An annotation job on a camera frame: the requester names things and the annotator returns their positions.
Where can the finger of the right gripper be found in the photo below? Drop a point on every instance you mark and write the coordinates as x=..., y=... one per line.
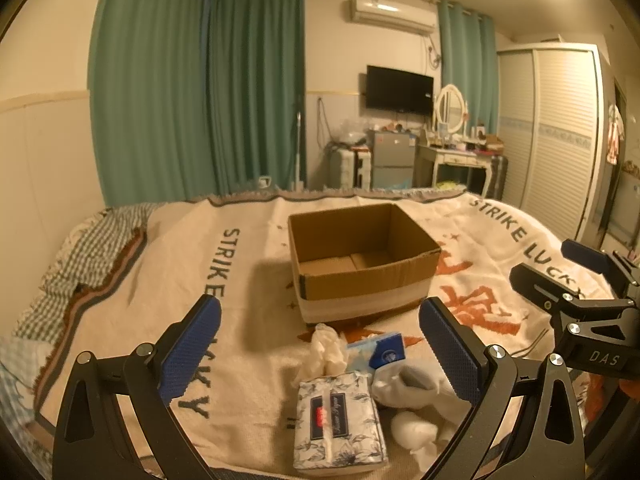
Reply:
x=545, y=293
x=619, y=272

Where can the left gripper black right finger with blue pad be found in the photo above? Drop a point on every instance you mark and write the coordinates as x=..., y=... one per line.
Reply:
x=546, y=441

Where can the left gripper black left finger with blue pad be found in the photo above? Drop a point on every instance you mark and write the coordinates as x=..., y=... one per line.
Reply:
x=91, y=438

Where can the white soft cloth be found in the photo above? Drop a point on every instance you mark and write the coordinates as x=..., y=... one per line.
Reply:
x=414, y=385

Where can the cream printed blanket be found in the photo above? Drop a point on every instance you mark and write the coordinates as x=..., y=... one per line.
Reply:
x=239, y=407

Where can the white cotton ball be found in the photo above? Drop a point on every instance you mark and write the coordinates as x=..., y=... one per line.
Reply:
x=411, y=431

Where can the white dressing table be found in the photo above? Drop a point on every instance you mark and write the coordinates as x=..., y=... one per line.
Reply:
x=430, y=160

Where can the checkered bedsheet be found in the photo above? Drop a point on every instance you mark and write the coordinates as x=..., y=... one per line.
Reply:
x=75, y=269

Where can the blue tissue pack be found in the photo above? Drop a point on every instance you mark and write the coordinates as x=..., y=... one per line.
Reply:
x=369, y=354

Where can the white wardrobe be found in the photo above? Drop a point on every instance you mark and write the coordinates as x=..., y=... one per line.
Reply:
x=550, y=120

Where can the open cardboard box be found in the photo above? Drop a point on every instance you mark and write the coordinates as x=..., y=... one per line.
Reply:
x=361, y=261

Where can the grey mini fridge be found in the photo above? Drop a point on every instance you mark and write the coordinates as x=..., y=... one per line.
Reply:
x=392, y=160

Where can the oval vanity mirror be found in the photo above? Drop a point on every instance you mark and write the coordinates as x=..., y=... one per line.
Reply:
x=450, y=110

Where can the floral tissue pack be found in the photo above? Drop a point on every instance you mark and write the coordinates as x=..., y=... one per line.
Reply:
x=337, y=429

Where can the white suitcase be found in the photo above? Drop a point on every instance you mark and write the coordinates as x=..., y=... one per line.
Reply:
x=350, y=168

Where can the crumpled white tissue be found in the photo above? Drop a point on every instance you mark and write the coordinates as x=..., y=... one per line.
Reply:
x=328, y=355

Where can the green curtain right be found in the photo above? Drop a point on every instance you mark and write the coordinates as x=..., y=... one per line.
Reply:
x=470, y=61

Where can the green curtain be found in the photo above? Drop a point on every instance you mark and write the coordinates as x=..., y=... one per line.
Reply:
x=470, y=61
x=196, y=97

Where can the white air conditioner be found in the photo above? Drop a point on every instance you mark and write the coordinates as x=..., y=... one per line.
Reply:
x=394, y=15

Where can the green curtain left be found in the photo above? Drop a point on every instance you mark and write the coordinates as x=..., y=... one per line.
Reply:
x=196, y=97

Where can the black wall television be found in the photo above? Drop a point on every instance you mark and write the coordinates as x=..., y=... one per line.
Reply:
x=399, y=91

